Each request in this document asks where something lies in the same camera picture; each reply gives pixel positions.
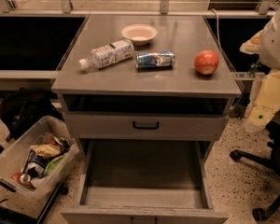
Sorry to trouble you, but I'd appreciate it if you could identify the grey drawer cabinet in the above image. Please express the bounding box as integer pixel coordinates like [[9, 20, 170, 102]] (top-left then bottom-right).
[[50, 14, 243, 224]]

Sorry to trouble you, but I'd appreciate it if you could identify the clear plastic water bottle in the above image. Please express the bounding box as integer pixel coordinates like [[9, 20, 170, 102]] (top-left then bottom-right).
[[78, 39, 134, 70]]

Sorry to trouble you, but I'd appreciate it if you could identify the open middle drawer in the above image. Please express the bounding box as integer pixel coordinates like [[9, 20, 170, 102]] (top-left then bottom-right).
[[62, 140, 228, 224]]

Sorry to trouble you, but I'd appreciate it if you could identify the yellow chip bag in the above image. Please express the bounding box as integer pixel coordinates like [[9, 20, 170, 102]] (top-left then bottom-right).
[[31, 144, 61, 158]]

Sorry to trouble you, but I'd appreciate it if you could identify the closed upper drawer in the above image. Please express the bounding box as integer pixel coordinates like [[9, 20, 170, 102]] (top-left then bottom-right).
[[64, 112, 229, 141]]

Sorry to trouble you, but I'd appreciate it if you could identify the clear plastic bin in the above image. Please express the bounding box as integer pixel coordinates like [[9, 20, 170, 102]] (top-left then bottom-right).
[[0, 116, 79, 216]]

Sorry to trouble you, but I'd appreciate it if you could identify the red apple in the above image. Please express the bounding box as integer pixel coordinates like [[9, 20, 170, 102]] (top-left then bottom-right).
[[194, 50, 219, 76]]

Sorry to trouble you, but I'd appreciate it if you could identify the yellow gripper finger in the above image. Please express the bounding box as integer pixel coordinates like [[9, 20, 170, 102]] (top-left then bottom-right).
[[244, 70, 280, 133]]

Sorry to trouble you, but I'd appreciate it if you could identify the white paper bowl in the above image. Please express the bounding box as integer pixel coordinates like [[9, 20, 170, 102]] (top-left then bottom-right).
[[121, 24, 158, 47]]

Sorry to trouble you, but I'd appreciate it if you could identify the black backpack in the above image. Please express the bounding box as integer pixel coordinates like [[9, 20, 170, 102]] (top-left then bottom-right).
[[0, 89, 63, 142]]

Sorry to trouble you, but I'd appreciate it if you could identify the red soda can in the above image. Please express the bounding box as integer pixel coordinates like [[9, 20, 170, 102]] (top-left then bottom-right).
[[11, 173, 31, 186]]

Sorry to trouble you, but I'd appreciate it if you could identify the blue silver redbull can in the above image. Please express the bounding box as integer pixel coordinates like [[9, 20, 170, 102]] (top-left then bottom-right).
[[136, 51, 175, 69]]

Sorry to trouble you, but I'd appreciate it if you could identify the black office chair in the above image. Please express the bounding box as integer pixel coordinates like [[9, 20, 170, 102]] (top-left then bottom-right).
[[230, 124, 280, 221]]

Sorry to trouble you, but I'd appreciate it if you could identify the green snack bag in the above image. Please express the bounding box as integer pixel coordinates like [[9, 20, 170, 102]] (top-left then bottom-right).
[[44, 155, 63, 175]]

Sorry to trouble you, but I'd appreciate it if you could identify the white cable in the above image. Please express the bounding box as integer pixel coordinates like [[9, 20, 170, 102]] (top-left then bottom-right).
[[210, 7, 222, 49]]

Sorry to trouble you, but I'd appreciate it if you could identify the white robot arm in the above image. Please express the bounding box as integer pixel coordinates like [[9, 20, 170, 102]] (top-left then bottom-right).
[[240, 8, 280, 133]]

